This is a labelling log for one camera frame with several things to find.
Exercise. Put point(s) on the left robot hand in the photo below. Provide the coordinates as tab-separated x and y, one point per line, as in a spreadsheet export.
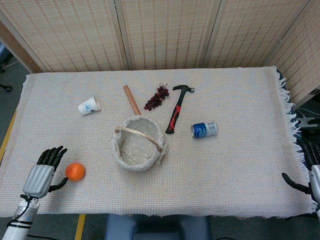
40	176

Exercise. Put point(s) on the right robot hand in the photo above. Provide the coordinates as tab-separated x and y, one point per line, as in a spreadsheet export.
310	162

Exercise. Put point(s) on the orange fruit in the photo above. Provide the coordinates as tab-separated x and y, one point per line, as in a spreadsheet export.
75	171

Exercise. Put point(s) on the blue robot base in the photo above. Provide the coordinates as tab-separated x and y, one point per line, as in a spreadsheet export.
157	227

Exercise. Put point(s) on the white woven tablecloth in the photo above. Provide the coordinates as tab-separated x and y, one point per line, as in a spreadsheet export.
212	170

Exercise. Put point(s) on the fabric lined wicker basket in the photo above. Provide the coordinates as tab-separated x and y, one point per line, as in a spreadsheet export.
138	145

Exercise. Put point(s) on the white paper cup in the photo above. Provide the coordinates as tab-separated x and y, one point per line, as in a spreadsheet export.
89	106

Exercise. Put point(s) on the blue drink can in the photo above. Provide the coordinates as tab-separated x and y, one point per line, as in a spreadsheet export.
204	129

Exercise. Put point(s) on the black chair wheel base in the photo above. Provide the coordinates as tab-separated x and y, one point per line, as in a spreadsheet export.
4	67

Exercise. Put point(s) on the wooden rolling pin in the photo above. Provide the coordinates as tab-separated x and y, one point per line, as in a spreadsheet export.
131	100

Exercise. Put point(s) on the dark red grape bunch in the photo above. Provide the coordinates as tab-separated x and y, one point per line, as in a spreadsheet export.
156	98

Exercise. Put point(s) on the black red claw hammer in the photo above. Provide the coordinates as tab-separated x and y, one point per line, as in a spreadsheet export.
178	108

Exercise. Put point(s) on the woven folding screen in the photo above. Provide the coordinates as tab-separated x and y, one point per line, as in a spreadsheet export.
160	32

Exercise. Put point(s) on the grey metal bracket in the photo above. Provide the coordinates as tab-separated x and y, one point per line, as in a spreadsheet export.
307	122

